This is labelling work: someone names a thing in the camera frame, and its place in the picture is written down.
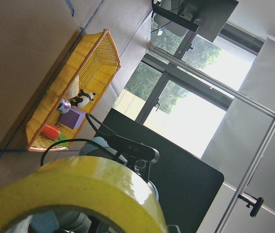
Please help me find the yellow tape roll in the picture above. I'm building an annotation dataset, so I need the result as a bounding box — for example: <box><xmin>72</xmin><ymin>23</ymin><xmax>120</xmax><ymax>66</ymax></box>
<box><xmin>0</xmin><ymin>156</ymin><xmax>168</xmax><ymax>233</ymax></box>

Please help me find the yellow plastic basket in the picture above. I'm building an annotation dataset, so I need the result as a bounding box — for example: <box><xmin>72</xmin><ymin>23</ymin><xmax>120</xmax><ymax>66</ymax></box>
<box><xmin>25</xmin><ymin>29</ymin><xmax>121</xmax><ymax>152</ymax></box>

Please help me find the toy panda figure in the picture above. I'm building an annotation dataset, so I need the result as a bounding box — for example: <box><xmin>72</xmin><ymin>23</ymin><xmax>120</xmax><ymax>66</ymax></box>
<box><xmin>70</xmin><ymin>89</ymin><xmax>96</xmax><ymax>109</ymax></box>

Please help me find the purple foam cube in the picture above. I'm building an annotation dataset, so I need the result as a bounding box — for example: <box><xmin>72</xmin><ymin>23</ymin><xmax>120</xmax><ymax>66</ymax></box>
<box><xmin>59</xmin><ymin>106</ymin><xmax>85</xmax><ymax>130</ymax></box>

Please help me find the toy bread croissant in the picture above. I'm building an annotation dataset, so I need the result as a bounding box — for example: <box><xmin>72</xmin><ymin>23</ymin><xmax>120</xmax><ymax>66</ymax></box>
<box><xmin>65</xmin><ymin>75</ymin><xmax>79</xmax><ymax>99</ymax></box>

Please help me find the small drink can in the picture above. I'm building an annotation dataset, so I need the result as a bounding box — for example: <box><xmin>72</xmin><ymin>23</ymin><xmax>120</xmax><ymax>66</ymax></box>
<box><xmin>57</xmin><ymin>99</ymin><xmax>71</xmax><ymax>114</ymax></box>

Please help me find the black panel screen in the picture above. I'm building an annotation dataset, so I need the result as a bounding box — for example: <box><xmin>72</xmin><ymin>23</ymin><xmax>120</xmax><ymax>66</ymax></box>
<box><xmin>103</xmin><ymin>108</ymin><xmax>224</xmax><ymax>233</ymax></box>

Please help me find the toy orange carrot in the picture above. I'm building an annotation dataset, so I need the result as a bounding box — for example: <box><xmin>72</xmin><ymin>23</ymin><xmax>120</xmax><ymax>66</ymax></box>
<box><xmin>42</xmin><ymin>124</ymin><xmax>67</xmax><ymax>142</ymax></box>

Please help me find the black monitor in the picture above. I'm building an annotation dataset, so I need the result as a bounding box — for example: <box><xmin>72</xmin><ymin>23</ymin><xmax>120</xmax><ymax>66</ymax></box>
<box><xmin>152</xmin><ymin>0</ymin><xmax>239</xmax><ymax>42</ymax></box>

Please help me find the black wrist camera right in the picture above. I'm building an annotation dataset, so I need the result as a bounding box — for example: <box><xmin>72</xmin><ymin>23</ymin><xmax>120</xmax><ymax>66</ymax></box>
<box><xmin>106</xmin><ymin>135</ymin><xmax>160</xmax><ymax>164</ymax></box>

